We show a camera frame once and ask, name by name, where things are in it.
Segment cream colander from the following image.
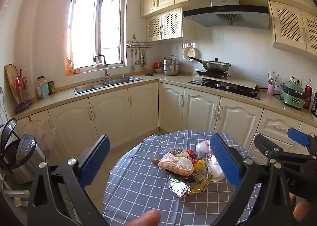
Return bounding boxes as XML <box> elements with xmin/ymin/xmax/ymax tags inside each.
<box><xmin>183</xmin><ymin>47</ymin><xmax>201</xmax><ymax>61</ymax></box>

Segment steel sink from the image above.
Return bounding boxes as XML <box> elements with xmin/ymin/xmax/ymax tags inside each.
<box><xmin>73</xmin><ymin>76</ymin><xmax>143</xmax><ymax>95</ymax></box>

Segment black wire rack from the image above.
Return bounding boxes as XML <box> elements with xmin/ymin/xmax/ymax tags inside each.
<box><xmin>15</xmin><ymin>100</ymin><xmax>32</xmax><ymax>113</ymax></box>

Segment clear bag of orange peels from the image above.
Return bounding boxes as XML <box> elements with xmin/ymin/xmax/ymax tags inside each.
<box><xmin>158</xmin><ymin>152</ymin><xmax>195</xmax><ymax>176</ymax></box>

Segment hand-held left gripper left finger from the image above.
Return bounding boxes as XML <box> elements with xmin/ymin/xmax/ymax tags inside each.
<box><xmin>27</xmin><ymin>134</ymin><xmax>111</xmax><ymax>226</ymax></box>

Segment person's left hand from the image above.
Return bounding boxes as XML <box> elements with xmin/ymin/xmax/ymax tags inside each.
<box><xmin>129</xmin><ymin>210</ymin><xmax>161</xmax><ymax>226</ymax></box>

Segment metal utensil rail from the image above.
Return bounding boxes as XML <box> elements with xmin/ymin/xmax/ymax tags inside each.
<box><xmin>126</xmin><ymin>34</ymin><xmax>153</xmax><ymax>49</ymax></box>

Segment steel wok with lid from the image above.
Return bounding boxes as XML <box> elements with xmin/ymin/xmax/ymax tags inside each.
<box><xmin>187</xmin><ymin>56</ymin><xmax>231</xmax><ymax>73</ymax></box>

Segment beige kitchen countertop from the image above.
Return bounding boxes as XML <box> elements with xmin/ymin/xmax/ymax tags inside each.
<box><xmin>11</xmin><ymin>72</ymin><xmax>317</xmax><ymax>121</ymax></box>

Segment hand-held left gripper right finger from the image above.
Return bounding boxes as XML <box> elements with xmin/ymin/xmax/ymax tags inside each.
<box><xmin>210</xmin><ymin>132</ymin><xmax>294</xmax><ymax>226</ymax></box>

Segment black snack wrapper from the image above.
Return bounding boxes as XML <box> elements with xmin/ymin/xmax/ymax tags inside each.
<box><xmin>182</xmin><ymin>172</ymin><xmax>207</xmax><ymax>183</ymax></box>

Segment steel steamer pot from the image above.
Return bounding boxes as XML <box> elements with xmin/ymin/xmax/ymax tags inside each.
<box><xmin>161</xmin><ymin>55</ymin><xmax>181</xmax><ymax>76</ymax></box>

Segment person's right hand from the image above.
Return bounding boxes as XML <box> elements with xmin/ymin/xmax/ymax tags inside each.
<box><xmin>289</xmin><ymin>193</ymin><xmax>317</xmax><ymax>224</ymax></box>

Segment black gas cooktop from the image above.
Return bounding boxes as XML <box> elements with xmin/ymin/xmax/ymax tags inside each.
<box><xmin>188</xmin><ymin>70</ymin><xmax>261</xmax><ymax>100</ymax></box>

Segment hanging plastic bag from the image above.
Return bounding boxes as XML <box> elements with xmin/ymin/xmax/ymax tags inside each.
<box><xmin>25</xmin><ymin>117</ymin><xmax>56</xmax><ymax>152</ymax></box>

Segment wooden cutting board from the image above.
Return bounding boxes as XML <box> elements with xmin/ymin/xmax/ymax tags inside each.
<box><xmin>4</xmin><ymin>64</ymin><xmax>24</xmax><ymax>105</ymax></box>

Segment orange paper decoration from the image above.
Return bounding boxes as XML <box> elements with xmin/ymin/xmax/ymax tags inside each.
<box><xmin>65</xmin><ymin>56</ymin><xmax>74</xmax><ymax>77</ymax></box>

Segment large lattice door cabinet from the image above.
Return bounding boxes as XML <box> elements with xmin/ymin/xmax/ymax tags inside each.
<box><xmin>269</xmin><ymin>1</ymin><xmax>317</xmax><ymax>57</ymax></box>

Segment green electric cooker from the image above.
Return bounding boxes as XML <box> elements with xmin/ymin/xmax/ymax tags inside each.
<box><xmin>280</xmin><ymin>81</ymin><xmax>306</xmax><ymax>110</ymax></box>

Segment range hood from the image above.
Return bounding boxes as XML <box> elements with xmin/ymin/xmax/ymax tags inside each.
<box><xmin>183</xmin><ymin>0</ymin><xmax>271</xmax><ymax>30</ymax></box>

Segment gold foil wrapper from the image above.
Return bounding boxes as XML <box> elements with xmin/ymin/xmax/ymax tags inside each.
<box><xmin>186</xmin><ymin>174</ymin><xmax>213</xmax><ymax>194</ymax></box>

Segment white plastic bag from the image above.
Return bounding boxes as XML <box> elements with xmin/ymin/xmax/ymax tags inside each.
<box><xmin>196</xmin><ymin>140</ymin><xmax>213</xmax><ymax>156</ymax></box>

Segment silver foil wrapper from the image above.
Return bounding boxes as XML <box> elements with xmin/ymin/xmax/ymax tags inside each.
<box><xmin>168</xmin><ymin>175</ymin><xmax>191</xmax><ymax>198</ymax></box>

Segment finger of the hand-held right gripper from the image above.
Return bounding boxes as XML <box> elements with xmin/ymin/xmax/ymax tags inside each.
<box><xmin>255</xmin><ymin>134</ymin><xmax>317</xmax><ymax>166</ymax></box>
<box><xmin>287</xmin><ymin>128</ymin><xmax>317</xmax><ymax>160</ymax></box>

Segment clear plastic wrapper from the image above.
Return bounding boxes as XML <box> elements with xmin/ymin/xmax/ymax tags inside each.
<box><xmin>160</xmin><ymin>139</ymin><xmax>179</xmax><ymax>153</ymax></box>

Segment small lattice door cabinet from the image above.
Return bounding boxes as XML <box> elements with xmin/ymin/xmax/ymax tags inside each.
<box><xmin>146</xmin><ymin>7</ymin><xmax>183</xmax><ymax>42</ymax></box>

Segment steel rice cooker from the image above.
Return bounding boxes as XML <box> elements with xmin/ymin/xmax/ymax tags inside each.
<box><xmin>0</xmin><ymin>118</ymin><xmax>46</xmax><ymax>184</ymax></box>

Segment cream lower cabinets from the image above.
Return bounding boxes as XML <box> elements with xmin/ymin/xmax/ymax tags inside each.
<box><xmin>13</xmin><ymin>81</ymin><xmax>317</xmax><ymax>161</ymax></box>

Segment window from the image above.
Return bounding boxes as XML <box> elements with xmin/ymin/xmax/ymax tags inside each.
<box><xmin>67</xmin><ymin>0</ymin><xmax>127</xmax><ymax>75</ymax></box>

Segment red kitchen tool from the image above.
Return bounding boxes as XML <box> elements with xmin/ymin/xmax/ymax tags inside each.
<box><xmin>15</xmin><ymin>76</ymin><xmax>28</xmax><ymax>93</ymax></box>

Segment grey checked tablecloth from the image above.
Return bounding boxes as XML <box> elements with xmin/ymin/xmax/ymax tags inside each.
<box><xmin>103</xmin><ymin>131</ymin><xmax>263</xmax><ymax>226</ymax></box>

